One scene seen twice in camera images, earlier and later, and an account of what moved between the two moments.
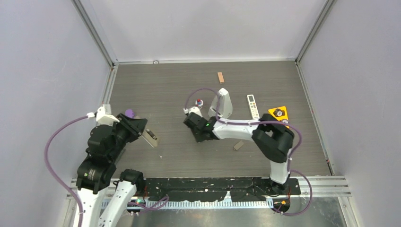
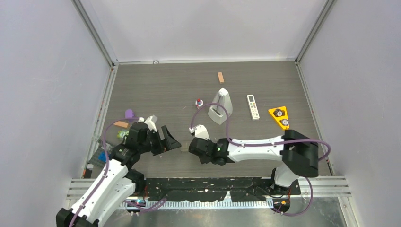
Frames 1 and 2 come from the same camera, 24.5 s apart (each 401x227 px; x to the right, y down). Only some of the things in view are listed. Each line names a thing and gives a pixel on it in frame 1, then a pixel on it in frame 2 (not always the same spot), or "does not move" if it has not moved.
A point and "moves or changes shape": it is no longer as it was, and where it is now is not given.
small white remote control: x=253 y=106 does not move
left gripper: x=135 y=126 → x=170 y=143
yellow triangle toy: x=281 y=113 does not move
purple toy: x=129 y=112 does not move
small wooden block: x=221 y=77 does not move
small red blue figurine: x=199 y=102 does not move
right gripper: x=198 y=139 → x=204 y=160
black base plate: x=217 y=189 does not move
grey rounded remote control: x=151 y=138 moves or changes shape
